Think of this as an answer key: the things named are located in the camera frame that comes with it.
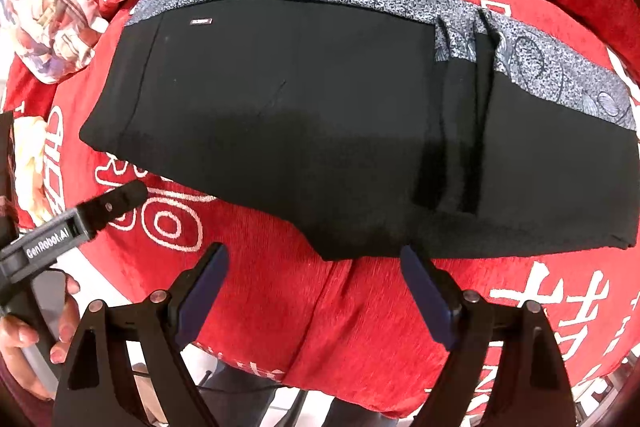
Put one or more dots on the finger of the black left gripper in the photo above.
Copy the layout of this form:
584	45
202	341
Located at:
93	215

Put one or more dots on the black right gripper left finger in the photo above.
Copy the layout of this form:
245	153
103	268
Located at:
97	386

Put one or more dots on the black pants with grey waistband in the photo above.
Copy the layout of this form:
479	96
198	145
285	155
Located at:
372	125

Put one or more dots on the floral patterned pillow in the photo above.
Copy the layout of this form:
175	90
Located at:
53	38

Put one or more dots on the person's left hand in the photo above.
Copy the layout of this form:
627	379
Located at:
16	336

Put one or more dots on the red bedspread with white letters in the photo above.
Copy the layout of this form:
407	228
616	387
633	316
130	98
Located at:
346	328

